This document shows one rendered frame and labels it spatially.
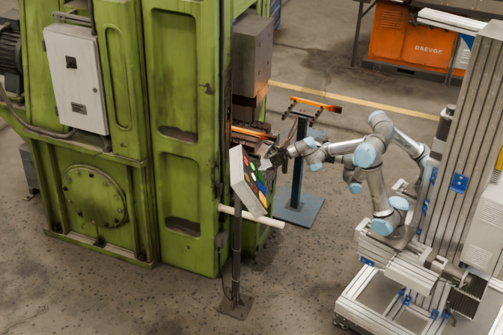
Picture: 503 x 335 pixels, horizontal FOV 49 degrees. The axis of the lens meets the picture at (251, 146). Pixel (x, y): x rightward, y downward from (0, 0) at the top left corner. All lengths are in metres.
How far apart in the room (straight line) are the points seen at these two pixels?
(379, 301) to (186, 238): 1.34
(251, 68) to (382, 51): 3.85
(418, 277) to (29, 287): 2.57
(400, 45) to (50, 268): 4.58
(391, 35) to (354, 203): 2.68
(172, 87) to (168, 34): 0.33
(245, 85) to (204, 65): 0.36
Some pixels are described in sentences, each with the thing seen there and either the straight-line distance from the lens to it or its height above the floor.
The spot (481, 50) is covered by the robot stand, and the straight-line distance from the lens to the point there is 2.81.
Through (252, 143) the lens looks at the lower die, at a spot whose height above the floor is 0.98.
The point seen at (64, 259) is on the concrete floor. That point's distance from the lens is 4.35.
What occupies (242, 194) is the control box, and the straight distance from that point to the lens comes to 3.01.
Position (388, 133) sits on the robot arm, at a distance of 3.34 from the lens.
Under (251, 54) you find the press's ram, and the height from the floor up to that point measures 1.65.
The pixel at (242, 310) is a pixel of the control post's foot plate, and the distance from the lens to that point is 3.87.
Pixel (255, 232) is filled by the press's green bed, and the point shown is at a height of 0.27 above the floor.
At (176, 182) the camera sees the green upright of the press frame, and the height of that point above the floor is 0.74.
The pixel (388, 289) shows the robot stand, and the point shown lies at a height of 0.21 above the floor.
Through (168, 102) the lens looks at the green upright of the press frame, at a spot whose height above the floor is 1.34.
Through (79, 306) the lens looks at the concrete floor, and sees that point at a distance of 4.02.
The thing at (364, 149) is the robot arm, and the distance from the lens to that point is 2.89.
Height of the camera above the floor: 3.01
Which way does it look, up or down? 34 degrees down
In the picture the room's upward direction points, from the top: 2 degrees clockwise
